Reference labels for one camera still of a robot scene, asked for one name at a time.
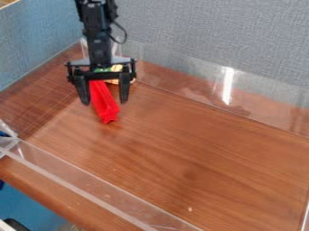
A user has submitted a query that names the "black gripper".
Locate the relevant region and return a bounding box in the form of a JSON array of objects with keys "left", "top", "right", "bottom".
[{"left": 65, "top": 56, "right": 136, "bottom": 106}]

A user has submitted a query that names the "red plastic block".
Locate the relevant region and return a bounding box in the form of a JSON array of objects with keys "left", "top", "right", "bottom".
[{"left": 89, "top": 80, "right": 119, "bottom": 124}]

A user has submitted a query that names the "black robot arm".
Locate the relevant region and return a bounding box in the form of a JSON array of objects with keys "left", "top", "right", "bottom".
[{"left": 65, "top": 0, "right": 136, "bottom": 106}]

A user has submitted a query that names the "black object bottom left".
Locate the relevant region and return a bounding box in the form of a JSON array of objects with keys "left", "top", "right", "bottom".
[{"left": 3, "top": 218, "right": 30, "bottom": 231}]

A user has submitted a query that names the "yellow green toy corn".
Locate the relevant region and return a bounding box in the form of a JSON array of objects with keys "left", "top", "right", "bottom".
[{"left": 94, "top": 64, "right": 123, "bottom": 85}]

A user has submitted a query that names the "black cable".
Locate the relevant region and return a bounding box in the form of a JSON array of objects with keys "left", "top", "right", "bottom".
[{"left": 108, "top": 19, "right": 129, "bottom": 45}]

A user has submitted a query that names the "clear acrylic left bracket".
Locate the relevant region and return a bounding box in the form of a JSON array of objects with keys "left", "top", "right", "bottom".
[{"left": 0, "top": 119, "right": 24, "bottom": 159}]

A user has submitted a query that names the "clear acrylic front wall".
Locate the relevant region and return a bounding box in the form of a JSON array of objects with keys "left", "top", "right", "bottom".
[{"left": 6, "top": 140, "right": 203, "bottom": 231}]

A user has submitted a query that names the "clear acrylic wall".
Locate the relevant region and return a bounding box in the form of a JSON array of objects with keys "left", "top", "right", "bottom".
[
  {"left": 78, "top": 35, "right": 309, "bottom": 140},
  {"left": 6, "top": 140, "right": 203, "bottom": 231}
]

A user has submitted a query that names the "clear acrylic back wall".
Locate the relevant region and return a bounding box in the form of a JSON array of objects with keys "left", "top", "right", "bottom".
[{"left": 78, "top": 35, "right": 309, "bottom": 140}]

